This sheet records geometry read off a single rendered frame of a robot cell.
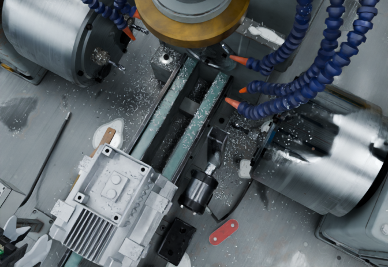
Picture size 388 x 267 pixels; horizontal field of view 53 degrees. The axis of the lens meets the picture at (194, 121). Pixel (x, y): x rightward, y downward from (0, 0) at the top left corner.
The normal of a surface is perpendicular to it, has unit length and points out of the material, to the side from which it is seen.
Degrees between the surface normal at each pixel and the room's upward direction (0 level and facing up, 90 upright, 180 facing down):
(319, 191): 54
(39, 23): 32
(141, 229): 0
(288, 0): 90
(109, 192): 0
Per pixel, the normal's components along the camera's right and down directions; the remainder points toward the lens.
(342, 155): -0.17, -0.01
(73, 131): -0.03, -0.27
